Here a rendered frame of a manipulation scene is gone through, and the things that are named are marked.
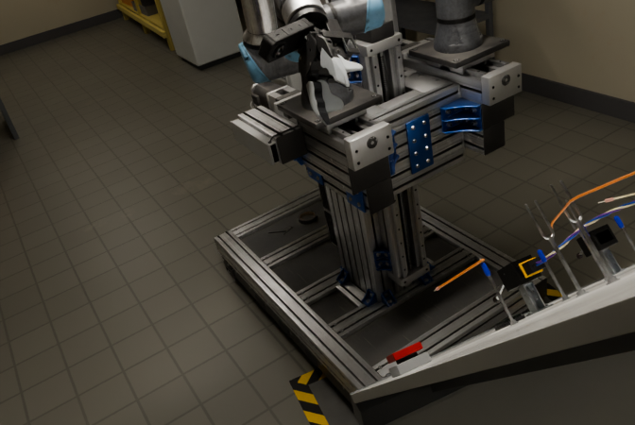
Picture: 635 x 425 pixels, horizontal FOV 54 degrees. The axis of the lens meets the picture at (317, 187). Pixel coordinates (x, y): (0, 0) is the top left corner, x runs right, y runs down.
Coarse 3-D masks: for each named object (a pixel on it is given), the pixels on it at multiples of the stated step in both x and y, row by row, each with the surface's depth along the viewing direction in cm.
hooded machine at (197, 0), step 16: (160, 0) 614; (176, 0) 570; (192, 0) 570; (208, 0) 578; (224, 0) 586; (176, 16) 590; (192, 16) 576; (208, 16) 584; (224, 16) 592; (176, 32) 612; (192, 32) 581; (208, 32) 589; (224, 32) 597; (240, 32) 606; (176, 48) 635; (192, 48) 588; (208, 48) 595; (224, 48) 603; (192, 64) 622; (208, 64) 604
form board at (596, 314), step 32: (608, 288) 63; (544, 320) 54; (576, 320) 39; (608, 320) 36; (448, 352) 102; (480, 352) 55; (512, 352) 49; (544, 352) 44; (384, 384) 94; (416, 384) 78
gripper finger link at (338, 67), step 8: (320, 56) 103; (328, 56) 100; (320, 64) 103; (328, 64) 100; (336, 64) 99; (344, 64) 101; (352, 64) 102; (360, 64) 102; (336, 72) 98; (344, 72) 98; (336, 80) 98; (344, 80) 97
